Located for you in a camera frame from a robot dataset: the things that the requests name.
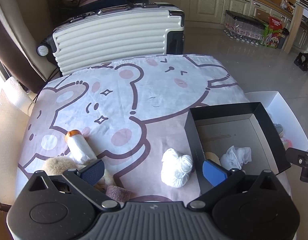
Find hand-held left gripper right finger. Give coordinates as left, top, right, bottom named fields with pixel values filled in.
left=187, top=159, right=280, bottom=210

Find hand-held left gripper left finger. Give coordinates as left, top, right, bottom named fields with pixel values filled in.
left=26, top=159, right=122, bottom=210

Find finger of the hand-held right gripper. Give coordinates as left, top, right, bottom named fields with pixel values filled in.
left=285, top=147, right=308, bottom=167

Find beige round disc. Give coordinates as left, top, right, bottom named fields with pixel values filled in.
left=205, top=151, right=222, bottom=167

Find white mesh cloth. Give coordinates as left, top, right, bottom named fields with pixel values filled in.
left=220, top=145, right=252, bottom=171

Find white bag roll orange cap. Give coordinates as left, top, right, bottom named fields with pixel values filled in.
left=65, top=129, right=98, bottom=163

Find beige plush toy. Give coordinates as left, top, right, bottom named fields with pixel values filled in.
left=41, top=156, right=114, bottom=193

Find white yarn ball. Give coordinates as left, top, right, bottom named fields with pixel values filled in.
left=161, top=148, right=193, bottom=188

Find black cardboard box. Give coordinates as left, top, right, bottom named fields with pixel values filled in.
left=184, top=102, right=292, bottom=195

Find white cardboard box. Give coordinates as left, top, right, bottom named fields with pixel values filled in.
left=245, top=91, right=308, bottom=153

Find black step stool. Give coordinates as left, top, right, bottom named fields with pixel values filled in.
left=294, top=52, right=308, bottom=72

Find bear printed blanket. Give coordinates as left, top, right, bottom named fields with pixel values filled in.
left=15, top=54, right=293, bottom=205

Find black trash bin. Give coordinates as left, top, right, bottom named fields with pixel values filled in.
left=277, top=27, right=290, bottom=49

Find red and green carton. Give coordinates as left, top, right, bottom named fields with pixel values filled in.
left=262, top=16, right=285, bottom=49

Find white ribbed suitcase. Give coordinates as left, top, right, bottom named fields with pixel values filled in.
left=36, top=2, right=185, bottom=77

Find pack of water bottles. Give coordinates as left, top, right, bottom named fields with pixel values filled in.
left=223, top=10, right=269, bottom=47

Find brown curtain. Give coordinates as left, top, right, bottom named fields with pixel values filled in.
left=0, top=10, right=48, bottom=94

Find snack bags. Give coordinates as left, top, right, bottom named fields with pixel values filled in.
left=280, top=0, right=295, bottom=13

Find dark blue seat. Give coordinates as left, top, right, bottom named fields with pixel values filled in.
left=76, top=0, right=134, bottom=15

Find cream kitchen cabinets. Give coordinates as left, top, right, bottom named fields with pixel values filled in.
left=148, top=0, right=308, bottom=53

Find wooden post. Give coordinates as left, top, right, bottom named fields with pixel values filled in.
left=284, top=0, right=305, bottom=54

